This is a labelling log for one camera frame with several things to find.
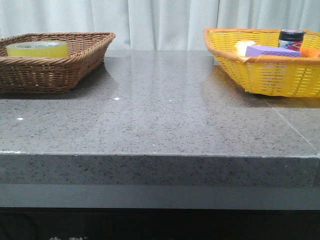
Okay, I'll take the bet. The purple sponge block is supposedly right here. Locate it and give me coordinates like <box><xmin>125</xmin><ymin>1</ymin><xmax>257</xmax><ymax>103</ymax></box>
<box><xmin>245</xmin><ymin>45</ymin><xmax>302</xmax><ymax>57</ymax></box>

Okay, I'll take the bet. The dark can with label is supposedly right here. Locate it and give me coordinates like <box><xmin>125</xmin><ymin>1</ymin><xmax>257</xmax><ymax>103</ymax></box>
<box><xmin>278</xmin><ymin>29</ymin><xmax>306</xmax><ymax>52</ymax></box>

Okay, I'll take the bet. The white curtain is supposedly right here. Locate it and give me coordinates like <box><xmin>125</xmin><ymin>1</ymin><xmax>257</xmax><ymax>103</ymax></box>
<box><xmin>0</xmin><ymin>0</ymin><xmax>320</xmax><ymax>51</ymax></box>

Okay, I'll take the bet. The yellow woven plastic basket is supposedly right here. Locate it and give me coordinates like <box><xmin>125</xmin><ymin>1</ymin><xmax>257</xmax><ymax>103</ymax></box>
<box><xmin>203</xmin><ymin>28</ymin><xmax>320</xmax><ymax>98</ymax></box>

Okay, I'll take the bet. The brown wicker basket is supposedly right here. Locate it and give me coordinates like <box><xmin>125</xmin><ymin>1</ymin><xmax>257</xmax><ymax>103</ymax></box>
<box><xmin>0</xmin><ymin>32</ymin><xmax>116</xmax><ymax>94</ymax></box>

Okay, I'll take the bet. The round bread roll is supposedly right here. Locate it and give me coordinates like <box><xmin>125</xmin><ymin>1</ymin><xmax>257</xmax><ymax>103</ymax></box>
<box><xmin>233</xmin><ymin>39</ymin><xmax>260</xmax><ymax>57</ymax></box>

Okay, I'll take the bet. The yellow packing tape roll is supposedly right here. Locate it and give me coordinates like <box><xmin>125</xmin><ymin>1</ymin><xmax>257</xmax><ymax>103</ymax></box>
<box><xmin>6</xmin><ymin>40</ymin><xmax>69</xmax><ymax>58</ymax></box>

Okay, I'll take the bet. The orange object in basket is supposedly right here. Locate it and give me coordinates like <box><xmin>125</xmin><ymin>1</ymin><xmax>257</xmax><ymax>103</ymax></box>
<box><xmin>300</xmin><ymin>47</ymin><xmax>320</xmax><ymax>58</ymax></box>

